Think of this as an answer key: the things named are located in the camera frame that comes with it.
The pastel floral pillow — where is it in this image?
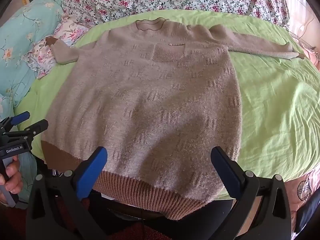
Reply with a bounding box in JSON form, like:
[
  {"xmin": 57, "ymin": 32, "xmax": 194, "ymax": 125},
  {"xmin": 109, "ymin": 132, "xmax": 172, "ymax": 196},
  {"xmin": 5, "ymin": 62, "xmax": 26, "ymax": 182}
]
[{"xmin": 22, "ymin": 16, "xmax": 89, "ymax": 79}]

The beige knit sweater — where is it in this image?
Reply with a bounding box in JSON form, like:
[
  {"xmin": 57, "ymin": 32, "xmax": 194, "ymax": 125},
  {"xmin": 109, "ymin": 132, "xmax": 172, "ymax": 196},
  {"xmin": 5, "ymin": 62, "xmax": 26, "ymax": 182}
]
[{"xmin": 41, "ymin": 18, "xmax": 299, "ymax": 220}]

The person's left hand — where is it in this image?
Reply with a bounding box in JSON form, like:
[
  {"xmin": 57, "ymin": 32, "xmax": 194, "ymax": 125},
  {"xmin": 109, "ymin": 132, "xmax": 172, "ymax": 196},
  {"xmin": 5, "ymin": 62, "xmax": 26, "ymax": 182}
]
[{"xmin": 1, "ymin": 155, "xmax": 23, "ymax": 194}]

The teal floral duvet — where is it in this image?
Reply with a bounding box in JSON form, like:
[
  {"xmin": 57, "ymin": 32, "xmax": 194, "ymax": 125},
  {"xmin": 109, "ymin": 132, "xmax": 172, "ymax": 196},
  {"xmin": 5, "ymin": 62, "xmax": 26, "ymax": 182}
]
[{"xmin": 0, "ymin": 0, "xmax": 73, "ymax": 203}]

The pink patterned bedding edge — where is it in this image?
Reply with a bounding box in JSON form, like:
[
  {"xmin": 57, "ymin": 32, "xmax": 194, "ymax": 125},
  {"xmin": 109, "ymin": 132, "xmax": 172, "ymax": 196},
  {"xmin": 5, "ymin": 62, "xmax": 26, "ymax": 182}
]
[{"xmin": 285, "ymin": 165, "xmax": 319, "ymax": 232}]

